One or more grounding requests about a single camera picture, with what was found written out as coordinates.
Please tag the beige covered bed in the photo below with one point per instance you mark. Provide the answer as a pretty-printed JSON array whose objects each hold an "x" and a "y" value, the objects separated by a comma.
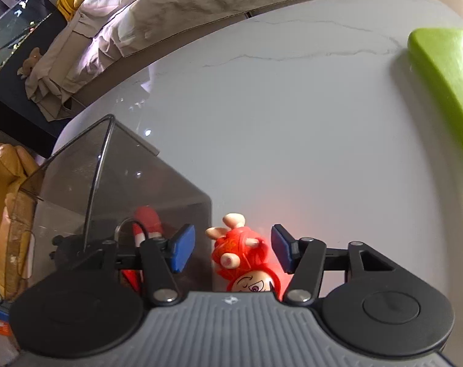
[{"x": 178, "y": 4}]

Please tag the white foam rocket red tip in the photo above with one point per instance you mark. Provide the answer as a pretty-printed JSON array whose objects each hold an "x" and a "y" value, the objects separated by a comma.
[{"x": 149, "y": 220}]

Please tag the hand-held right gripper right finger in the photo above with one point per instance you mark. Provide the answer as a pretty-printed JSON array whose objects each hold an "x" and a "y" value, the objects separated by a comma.
[{"x": 281, "y": 246}]

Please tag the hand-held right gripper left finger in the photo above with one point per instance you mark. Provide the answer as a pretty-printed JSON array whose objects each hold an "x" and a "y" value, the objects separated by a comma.
[{"x": 182, "y": 248}]

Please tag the black cabinet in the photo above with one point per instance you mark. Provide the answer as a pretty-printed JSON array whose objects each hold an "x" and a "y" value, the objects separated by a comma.
[{"x": 9, "y": 95}]

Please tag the red figurine toy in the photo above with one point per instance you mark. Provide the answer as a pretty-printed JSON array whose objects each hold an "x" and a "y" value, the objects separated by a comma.
[{"x": 242, "y": 254}]

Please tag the yellow leather chair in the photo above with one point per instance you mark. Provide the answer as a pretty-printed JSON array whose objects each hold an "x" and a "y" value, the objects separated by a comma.
[{"x": 2, "y": 183}]

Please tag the green bin lid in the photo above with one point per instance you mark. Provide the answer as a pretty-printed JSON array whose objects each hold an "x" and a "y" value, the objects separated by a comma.
[{"x": 445, "y": 68}]

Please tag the brown teddy bear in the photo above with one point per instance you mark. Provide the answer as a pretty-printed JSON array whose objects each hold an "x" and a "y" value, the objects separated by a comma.
[{"x": 30, "y": 63}]

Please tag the transparent grey storage box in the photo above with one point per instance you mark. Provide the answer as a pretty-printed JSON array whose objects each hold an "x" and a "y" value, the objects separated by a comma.
[{"x": 158, "y": 183}]

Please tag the dark object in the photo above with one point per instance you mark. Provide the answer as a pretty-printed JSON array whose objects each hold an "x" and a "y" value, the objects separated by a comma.
[{"x": 69, "y": 248}]

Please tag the white marble desktop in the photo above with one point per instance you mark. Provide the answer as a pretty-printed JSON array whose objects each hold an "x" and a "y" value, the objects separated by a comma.
[{"x": 292, "y": 141}]

